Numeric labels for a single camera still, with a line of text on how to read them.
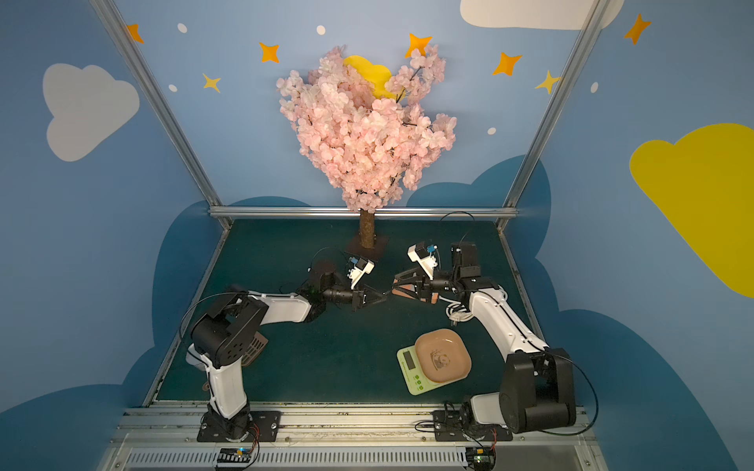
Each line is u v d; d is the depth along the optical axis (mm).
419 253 686
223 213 1185
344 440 733
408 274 736
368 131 696
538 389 415
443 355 836
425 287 691
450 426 735
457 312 937
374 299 817
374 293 814
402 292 740
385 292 839
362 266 795
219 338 501
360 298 786
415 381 802
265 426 750
